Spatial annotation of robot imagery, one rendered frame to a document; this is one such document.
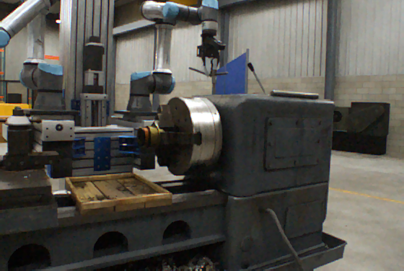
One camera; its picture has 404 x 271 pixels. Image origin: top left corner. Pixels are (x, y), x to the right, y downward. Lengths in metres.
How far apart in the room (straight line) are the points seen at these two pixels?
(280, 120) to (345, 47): 10.56
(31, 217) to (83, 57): 1.17
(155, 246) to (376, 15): 11.11
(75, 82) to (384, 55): 10.36
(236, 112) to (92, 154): 0.85
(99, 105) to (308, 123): 1.11
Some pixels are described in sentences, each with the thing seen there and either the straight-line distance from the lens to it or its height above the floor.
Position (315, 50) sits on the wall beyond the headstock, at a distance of 12.21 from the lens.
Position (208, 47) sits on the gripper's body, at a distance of 1.48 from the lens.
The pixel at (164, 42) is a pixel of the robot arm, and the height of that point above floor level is 1.57.
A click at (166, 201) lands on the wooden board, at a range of 1.10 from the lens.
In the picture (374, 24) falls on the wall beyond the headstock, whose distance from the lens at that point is 11.68.
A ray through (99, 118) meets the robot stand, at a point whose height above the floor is 1.12.
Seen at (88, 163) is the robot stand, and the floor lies 0.89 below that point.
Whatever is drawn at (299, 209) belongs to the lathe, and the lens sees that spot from 1.48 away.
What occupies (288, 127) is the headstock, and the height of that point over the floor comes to 1.13.
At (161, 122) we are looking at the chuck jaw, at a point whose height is 1.13.
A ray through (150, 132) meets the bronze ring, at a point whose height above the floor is 1.10.
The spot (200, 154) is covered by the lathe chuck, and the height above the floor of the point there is 1.03.
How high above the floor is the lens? 1.20
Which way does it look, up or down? 3 degrees down
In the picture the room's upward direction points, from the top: 2 degrees clockwise
